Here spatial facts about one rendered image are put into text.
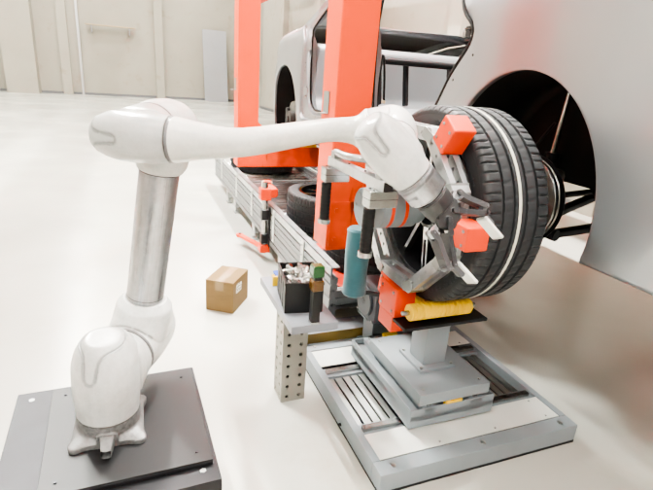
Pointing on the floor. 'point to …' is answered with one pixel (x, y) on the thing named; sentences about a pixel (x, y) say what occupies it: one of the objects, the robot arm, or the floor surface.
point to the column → (290, 363)
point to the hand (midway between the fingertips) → (483, 257)
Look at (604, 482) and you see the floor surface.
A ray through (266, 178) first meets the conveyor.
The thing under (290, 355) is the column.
